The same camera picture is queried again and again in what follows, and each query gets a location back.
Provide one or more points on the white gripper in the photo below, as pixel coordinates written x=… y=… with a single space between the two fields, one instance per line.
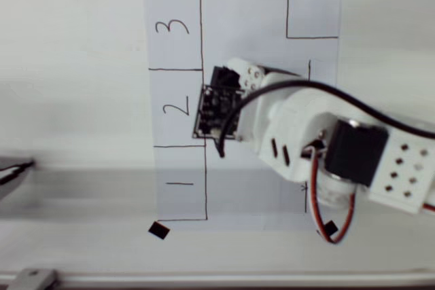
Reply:
x=251 y=76

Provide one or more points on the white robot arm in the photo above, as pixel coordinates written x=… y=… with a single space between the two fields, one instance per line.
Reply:
x=401 y=174

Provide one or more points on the white paper sheet with markings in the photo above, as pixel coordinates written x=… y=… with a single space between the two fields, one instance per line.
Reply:
x=244 y=25

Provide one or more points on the black tape piece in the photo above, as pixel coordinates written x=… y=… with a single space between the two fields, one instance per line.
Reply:
x=158 y=230
x=331 y=227

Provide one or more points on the grey tool at left edge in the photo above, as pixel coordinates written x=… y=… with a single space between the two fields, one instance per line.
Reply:
x=8 y=188

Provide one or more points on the black camera circuit board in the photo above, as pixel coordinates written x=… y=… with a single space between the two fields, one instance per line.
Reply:
x=217 y=113

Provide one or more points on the grey metal bracket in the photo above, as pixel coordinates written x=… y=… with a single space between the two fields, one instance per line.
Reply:
x=32 y=279

